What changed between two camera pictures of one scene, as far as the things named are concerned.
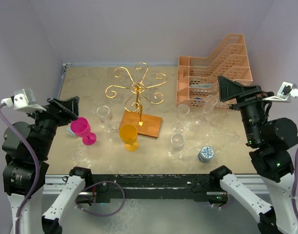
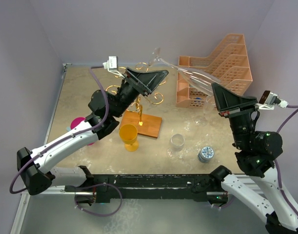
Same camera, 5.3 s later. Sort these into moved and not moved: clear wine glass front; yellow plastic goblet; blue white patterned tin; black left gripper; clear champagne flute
Moved: black left gripper
Not moved: clear champagne flute; yellow plastic goblet; clear wine glass front; blue white patterned tin
